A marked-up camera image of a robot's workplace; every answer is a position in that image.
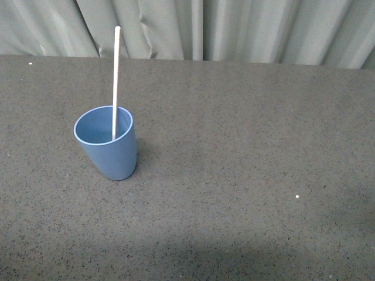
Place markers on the white chopstick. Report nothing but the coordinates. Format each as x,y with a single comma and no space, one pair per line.
115,80

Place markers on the blue plastic cup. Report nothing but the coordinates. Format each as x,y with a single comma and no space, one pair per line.
115,159

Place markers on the grey-green curtain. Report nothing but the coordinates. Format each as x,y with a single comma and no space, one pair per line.
333,33

